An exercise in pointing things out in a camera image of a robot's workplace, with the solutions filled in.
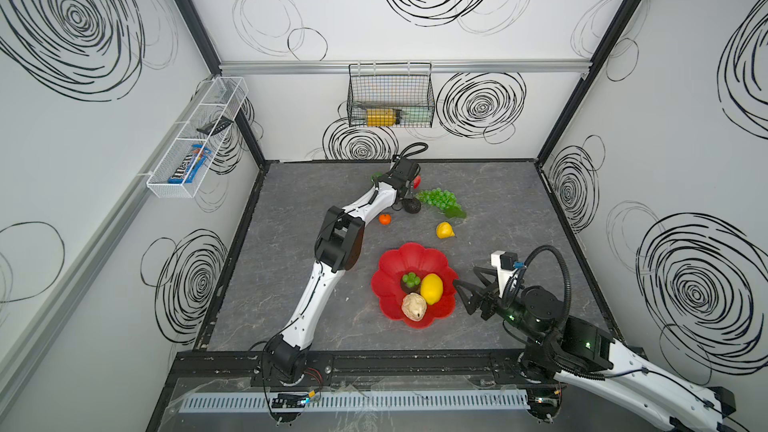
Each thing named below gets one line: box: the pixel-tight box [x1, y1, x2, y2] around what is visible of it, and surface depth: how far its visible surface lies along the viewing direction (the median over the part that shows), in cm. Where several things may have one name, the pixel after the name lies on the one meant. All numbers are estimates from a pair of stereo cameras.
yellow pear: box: [436, 221, 457, 239], surface depth 99 cm
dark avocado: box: [403, 197, 422, 214], surface depth 104 cm
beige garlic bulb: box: [401, 292, 427, 322], surface depth 79 cm
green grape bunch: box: [415, 187, 467, 219], surface depth 105 cm
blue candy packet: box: [168, 144, 212, 184], surface depth 72 cm
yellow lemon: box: [420, 273, 443, 306], surface depth 85 cm
